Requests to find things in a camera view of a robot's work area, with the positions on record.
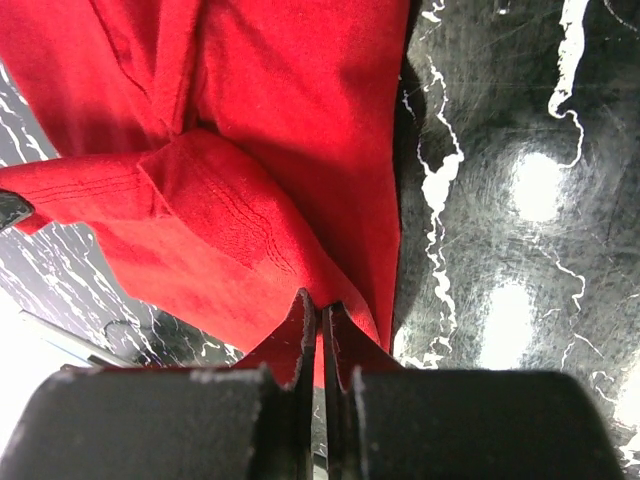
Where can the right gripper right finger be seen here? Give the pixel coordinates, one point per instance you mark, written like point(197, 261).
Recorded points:
point(385, 421)

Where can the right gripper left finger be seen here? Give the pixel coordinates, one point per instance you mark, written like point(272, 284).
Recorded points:
point(108, 419)

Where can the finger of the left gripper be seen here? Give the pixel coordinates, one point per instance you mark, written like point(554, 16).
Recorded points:
point(13, 209)

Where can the red t-shirt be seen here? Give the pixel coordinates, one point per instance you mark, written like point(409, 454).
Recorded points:
point(225, 154)

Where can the black marble pattern mat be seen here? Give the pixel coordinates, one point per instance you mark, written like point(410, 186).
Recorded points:
point(516, 162)

